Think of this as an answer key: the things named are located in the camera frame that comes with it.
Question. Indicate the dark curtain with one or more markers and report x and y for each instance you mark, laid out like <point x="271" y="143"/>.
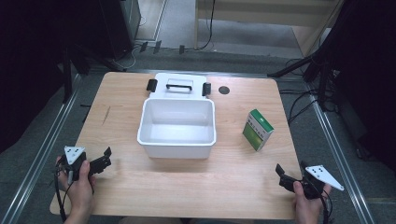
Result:
<point x="370" y="77"/>
<point x="28" y="62"/>

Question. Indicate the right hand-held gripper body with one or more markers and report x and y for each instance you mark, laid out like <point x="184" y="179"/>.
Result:
<point x="317" y="177"/>

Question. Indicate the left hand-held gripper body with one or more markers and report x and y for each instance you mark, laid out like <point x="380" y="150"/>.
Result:
<point x="74" y="155"/>

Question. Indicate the black round table grommet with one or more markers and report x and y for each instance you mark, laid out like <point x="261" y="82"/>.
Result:
<point x="223" y="90"/>

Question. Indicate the green and white medicine box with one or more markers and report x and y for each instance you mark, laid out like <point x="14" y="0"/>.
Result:
<point x="257" y="132"/>

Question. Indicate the white lidded storage box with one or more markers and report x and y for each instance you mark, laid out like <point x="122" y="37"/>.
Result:
<point x="177" y="124"/>

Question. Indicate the light wooden furniture frame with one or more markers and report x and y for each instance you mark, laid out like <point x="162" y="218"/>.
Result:
<point x="258" y="15"/>

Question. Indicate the dark cabinet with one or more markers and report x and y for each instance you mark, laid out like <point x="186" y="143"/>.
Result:
<point x="120" y="28"/>

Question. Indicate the person's left hand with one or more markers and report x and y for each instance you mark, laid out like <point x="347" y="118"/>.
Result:
<point x="79" y="193"/>

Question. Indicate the person's right hand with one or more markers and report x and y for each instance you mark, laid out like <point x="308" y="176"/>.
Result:
<point x="306" y="208"/>

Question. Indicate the black metal stand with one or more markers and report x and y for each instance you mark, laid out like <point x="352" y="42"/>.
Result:
<point x="314" y="71"/>
<point x="77" y="65"/>

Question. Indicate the aluminium floor rail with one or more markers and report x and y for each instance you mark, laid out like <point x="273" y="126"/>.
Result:
<point x="40" y="149"/>
<point x="339" y="155"/>

